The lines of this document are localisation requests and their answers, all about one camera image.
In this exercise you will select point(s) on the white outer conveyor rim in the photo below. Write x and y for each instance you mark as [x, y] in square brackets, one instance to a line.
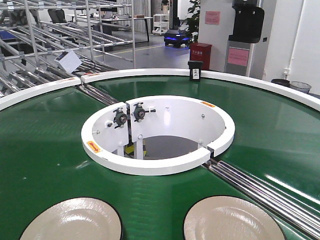
[37, 90]

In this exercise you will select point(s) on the white box on rack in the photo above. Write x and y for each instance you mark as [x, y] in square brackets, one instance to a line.
[68, 60]

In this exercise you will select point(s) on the dark waste bin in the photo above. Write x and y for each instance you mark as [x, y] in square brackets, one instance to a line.
[282, 82]

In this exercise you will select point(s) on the red cabinet box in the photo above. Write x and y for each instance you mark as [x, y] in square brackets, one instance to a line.
[201, 52]

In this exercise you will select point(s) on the metal roller flow rack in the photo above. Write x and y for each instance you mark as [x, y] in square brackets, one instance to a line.
[35, 32]

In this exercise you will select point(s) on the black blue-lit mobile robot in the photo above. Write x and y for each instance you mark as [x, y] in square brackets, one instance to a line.
[176, 37]

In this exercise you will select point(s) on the pink wall notice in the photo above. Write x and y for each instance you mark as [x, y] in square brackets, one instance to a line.
[212, 17]

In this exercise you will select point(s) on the grey waste bin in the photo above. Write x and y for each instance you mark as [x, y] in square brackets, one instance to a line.
[300, 86]

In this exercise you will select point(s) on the black sensor box on rim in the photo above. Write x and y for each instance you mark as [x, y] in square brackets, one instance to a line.
[195, 68]

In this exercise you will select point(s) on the metal roller strip left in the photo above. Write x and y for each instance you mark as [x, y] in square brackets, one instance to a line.
[97, 94]

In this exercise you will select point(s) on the green potted plant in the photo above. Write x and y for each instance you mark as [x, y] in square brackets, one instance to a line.
[192, 21]

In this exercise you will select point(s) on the metal roller strip right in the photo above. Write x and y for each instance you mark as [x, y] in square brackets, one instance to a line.
[292, 210]

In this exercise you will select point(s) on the metal roller strip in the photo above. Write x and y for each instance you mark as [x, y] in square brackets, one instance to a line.
[292, 210]
[97, 94]

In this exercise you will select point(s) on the white trolley shelf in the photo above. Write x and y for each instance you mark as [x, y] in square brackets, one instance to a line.
[161, 23]

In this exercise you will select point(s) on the black water dispenser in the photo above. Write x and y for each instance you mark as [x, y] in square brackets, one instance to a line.
[247, 31]

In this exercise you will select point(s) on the beige plate black rim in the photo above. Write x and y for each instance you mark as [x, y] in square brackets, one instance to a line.
[80, 218]
[229, 218]

